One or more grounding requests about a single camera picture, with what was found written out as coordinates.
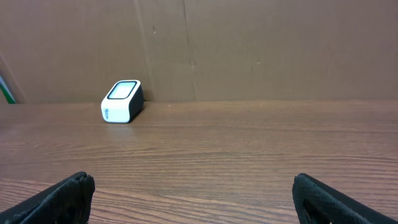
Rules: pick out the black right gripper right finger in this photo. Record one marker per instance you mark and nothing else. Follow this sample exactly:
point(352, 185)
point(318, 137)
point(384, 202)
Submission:
point(316, 202)

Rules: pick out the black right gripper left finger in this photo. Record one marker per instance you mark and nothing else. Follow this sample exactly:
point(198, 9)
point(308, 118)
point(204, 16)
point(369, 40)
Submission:
point(68, 201)

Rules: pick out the white barcode scanner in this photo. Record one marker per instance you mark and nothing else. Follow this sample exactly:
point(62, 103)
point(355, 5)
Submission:
point(123, 102)

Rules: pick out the green white striped object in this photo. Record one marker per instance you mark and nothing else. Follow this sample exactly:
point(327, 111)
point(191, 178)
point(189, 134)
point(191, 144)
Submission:
point(6, 92)

